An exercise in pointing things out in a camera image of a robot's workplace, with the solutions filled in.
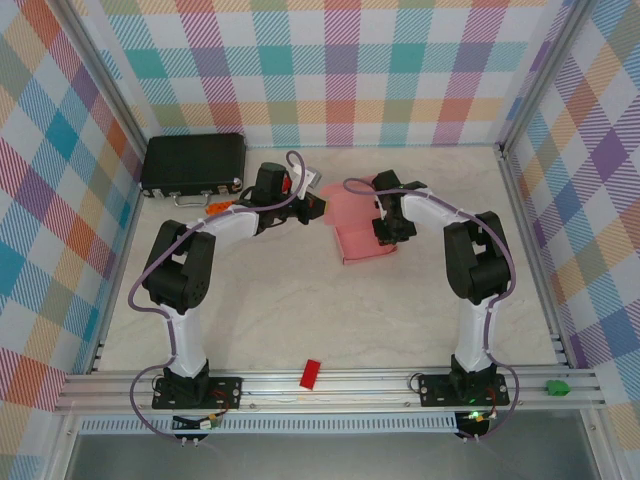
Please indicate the red rectangular block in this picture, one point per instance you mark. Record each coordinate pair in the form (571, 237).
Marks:
(310, 373)

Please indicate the narrow aluminium side rail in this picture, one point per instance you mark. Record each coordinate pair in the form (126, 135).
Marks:
(131, 225)
(534, 250)

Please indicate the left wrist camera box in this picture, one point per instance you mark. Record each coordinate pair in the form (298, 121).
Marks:
(312, 177)

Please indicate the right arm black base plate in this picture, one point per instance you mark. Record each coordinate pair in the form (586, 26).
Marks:
(435, 390)

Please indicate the wide aluminium rail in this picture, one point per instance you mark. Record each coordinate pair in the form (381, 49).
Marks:
(350, 392)

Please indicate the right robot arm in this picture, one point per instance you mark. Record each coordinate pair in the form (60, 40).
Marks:
(480, 265)

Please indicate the grey metal plate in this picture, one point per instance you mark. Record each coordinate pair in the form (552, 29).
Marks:
(325, 457)

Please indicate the pink paper box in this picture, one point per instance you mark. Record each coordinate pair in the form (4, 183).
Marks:
(360, 245)

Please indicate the red wedge block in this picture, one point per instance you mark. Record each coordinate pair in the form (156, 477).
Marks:
(287, 186)

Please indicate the aluminium frame post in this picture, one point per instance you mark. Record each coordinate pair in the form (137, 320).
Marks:
(106, 70)
(544, 70)

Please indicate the green plastic block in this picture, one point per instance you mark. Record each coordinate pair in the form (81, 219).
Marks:
(557, 388)

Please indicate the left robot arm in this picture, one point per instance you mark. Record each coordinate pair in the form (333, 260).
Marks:
(180, 270)

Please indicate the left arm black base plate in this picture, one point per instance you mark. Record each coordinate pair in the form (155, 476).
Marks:
(227, 392)

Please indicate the orange plastic toy part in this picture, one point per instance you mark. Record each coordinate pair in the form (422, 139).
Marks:
(220, 207)

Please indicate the black briefcase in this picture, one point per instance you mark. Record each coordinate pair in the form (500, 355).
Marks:
(192, 160)

